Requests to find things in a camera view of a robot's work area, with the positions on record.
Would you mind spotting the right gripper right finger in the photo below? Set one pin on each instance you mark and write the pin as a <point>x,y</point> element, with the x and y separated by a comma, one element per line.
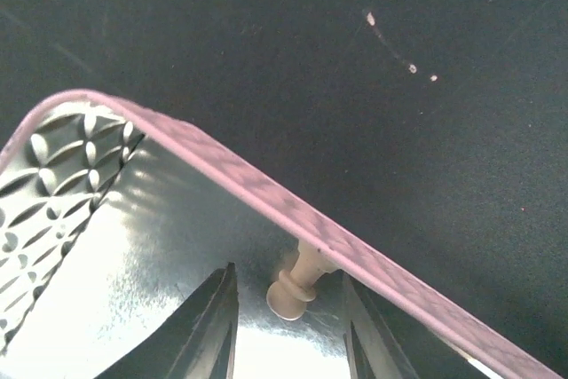
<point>382,341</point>

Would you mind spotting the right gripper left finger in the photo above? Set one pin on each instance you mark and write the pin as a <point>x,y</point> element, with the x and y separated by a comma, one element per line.
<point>196,341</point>

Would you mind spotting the light chess piece twelfth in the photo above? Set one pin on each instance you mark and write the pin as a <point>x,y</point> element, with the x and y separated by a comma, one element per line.
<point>289,295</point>

